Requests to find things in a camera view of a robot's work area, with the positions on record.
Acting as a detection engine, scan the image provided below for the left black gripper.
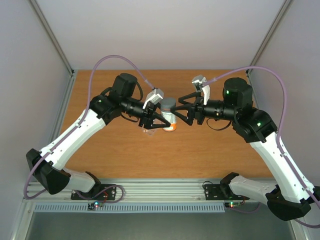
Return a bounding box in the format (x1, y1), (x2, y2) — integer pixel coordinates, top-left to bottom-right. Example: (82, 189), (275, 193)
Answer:
(122, 97), (172, 130)

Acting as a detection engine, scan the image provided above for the left small circuit board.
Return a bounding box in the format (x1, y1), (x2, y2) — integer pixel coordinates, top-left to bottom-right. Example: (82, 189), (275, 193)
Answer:
(87, 201), (104, 211)

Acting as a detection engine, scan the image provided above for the clear plastic pill organizer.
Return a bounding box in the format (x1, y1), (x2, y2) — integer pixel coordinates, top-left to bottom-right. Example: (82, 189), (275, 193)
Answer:
(142, 128), (157, 137)

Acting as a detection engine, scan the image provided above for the left aluminium corner post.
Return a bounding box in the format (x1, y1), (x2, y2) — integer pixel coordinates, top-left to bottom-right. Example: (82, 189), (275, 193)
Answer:
(28, 0), (74, 76)

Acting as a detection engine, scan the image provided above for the right aluminium corner post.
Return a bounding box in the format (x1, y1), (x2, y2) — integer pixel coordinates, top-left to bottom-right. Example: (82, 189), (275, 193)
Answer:
(250, 0), (294, 66)

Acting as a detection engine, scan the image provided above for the small circuit board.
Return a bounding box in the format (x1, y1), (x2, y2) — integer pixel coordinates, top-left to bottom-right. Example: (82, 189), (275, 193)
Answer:
(224, 201), (245, 209)
(87, 201), (104, 211)

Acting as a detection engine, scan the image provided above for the right small circuit board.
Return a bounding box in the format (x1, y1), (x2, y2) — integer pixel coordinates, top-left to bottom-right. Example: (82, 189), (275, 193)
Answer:
(224, 201), (245, 209)

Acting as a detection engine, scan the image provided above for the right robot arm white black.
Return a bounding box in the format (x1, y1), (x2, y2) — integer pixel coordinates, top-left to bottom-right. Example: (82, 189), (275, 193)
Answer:
(171, 77), (320, 221)

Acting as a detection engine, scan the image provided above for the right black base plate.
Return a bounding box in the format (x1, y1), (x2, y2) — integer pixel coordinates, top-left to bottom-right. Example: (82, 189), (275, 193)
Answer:
(202, 181), (250, 201)

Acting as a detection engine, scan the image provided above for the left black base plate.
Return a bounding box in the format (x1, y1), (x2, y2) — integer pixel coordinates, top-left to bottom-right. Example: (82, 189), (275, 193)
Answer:
(70, 184), (117, 201)

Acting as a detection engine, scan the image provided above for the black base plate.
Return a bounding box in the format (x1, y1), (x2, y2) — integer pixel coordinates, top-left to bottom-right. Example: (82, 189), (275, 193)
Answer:
(70, 184), (117, 201)
(202, 181), (250, 201)

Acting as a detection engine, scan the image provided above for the grey slotted cable duct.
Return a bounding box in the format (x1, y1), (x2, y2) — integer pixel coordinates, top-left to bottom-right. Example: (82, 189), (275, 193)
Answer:
(34, 202), (225, 214)

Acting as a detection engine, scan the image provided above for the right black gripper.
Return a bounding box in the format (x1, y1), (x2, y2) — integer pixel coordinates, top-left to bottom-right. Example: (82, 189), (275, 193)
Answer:
(170, 92), (238, 125)

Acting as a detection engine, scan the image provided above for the aluminium corner post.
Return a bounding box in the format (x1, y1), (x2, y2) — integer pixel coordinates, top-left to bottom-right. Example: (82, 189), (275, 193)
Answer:
(250, 0), (294, 66)
(28, 0), (74, 76)

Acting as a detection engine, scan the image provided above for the aluminium front frame rail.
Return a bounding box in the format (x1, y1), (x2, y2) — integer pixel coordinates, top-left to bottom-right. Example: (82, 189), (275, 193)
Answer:
(22, 177), (298, 202)

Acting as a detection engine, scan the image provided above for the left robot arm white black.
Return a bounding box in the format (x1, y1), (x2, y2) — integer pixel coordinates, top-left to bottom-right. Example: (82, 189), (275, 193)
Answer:
(26, 73), (170, 199)

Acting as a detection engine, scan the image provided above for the orange pill bottle grey cap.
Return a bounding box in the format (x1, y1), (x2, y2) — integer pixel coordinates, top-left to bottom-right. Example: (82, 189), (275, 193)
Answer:
(160, 97), (177, 132)

